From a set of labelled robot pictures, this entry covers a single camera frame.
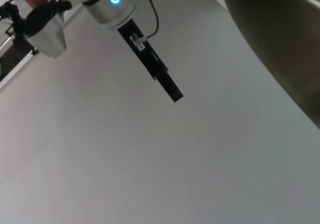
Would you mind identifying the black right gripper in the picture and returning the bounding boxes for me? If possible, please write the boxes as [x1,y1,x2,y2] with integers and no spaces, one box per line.
[116,18,185,103]

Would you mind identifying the large stainless steel bowl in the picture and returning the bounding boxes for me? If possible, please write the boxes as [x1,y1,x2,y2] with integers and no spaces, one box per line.
[221,0,320,130]

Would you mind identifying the grey right gripper cable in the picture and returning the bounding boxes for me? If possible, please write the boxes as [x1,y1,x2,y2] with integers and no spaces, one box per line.
[129,0,160,51]

